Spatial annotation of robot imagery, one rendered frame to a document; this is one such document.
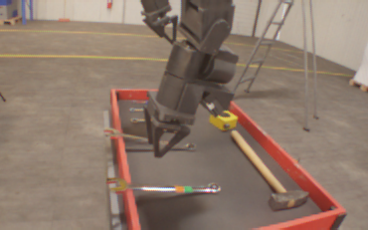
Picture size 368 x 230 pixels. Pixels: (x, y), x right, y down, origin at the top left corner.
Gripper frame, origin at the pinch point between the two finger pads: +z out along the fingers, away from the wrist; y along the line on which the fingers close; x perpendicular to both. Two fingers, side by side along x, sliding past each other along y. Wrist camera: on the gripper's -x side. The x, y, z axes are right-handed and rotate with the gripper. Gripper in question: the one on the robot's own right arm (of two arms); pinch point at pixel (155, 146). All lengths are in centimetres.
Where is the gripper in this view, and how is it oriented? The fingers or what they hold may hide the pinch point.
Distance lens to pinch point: 50.8
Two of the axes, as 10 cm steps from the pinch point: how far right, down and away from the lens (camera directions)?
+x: -8.8, -1.6, -4.4
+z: -3.3, 8.8, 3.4
